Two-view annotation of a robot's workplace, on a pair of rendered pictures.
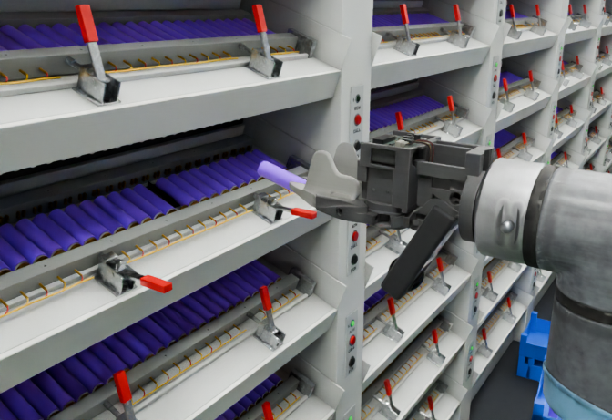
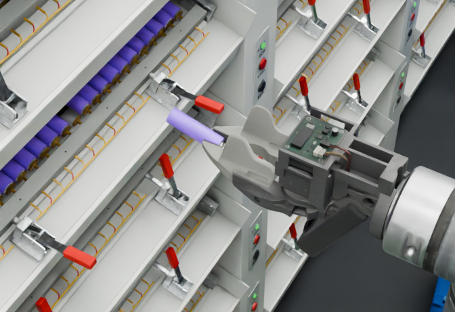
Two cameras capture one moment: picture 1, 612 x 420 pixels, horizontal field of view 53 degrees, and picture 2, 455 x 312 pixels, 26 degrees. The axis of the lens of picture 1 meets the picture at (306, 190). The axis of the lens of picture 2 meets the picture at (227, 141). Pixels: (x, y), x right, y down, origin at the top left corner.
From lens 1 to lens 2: 0.56 m
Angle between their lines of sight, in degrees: 29
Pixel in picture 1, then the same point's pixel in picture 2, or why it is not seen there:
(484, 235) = (391, 250)
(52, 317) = not seen: outside the picture
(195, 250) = (99, 176)
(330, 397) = (235, 216)
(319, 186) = (235, 162)
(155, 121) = (58, 103)
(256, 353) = (160, 220)
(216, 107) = (113, 47)
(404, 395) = not seen: hidden behind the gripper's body
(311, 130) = not seen: outside the picture
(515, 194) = (420, 229)
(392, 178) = (309, 181)
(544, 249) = (439, 273)
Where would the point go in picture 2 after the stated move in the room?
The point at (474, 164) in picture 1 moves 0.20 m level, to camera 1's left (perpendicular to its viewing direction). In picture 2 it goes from (386, 187) to (170, 199)
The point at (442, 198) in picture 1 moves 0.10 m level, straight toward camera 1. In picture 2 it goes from (356, 198) to (349, 281)
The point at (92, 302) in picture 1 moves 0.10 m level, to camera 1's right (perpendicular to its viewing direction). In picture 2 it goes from (19, 274) to (114, 269)
